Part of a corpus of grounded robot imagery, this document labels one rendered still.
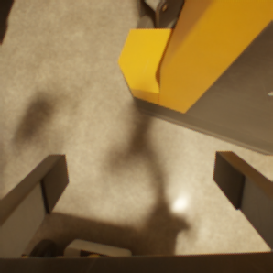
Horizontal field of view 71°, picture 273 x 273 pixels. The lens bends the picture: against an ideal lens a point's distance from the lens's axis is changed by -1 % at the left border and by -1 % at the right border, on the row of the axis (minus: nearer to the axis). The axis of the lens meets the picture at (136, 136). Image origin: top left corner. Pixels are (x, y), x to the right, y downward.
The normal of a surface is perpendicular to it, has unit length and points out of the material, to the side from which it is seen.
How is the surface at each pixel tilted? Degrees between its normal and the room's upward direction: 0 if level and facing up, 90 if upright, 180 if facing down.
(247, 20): 90
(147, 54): 22
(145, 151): 0
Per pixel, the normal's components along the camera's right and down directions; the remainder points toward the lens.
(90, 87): -0.11, -0.11
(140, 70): -0.44, -0.22
